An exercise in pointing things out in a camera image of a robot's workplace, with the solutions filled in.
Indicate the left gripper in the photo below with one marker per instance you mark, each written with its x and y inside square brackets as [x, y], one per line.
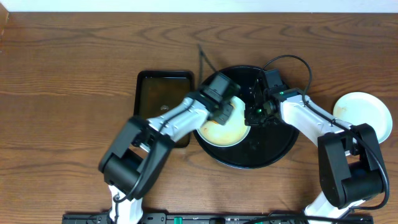
[224, 112]

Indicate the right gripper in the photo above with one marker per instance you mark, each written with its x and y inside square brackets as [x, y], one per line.
[250, 119]

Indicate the yellow plate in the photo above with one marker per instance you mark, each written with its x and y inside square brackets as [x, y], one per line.
[233, 132]

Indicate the pale green plate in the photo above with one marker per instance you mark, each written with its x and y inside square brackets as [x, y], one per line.
[359, 107]

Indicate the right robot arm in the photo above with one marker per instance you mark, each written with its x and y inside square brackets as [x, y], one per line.
[351, 166]

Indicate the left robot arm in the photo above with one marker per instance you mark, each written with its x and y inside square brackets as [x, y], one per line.
[138, 153]

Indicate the round black serving tray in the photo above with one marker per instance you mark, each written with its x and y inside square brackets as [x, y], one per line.
[262, 146]

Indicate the black rectangular water tray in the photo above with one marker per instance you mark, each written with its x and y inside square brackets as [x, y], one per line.
[158, 91]

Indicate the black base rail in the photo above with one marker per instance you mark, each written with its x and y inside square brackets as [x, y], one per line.
[163, 218]

